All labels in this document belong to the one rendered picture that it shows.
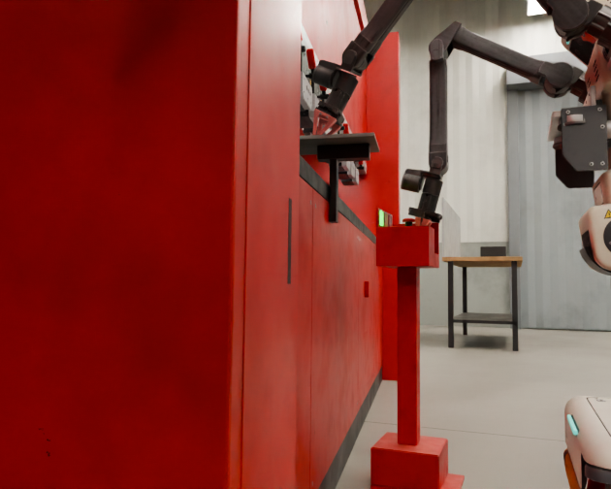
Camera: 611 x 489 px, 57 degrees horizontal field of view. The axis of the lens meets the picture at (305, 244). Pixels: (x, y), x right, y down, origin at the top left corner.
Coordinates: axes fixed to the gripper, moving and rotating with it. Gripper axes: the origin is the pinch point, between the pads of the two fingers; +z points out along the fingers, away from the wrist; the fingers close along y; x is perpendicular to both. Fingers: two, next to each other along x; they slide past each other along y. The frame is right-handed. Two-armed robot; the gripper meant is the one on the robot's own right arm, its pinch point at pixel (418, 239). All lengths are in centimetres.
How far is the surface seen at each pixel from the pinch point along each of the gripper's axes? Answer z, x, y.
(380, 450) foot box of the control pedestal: 64, 15, -9
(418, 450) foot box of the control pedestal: 61, 12, -19
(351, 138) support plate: -20.0, 40.8, 16.4
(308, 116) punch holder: -31, 6, 46
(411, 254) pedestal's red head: 5.6, 14.9, -2.2
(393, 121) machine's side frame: -77, -179, 71
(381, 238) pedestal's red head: 3.1, 14.8, 8.0
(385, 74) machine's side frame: -107, -178, 84
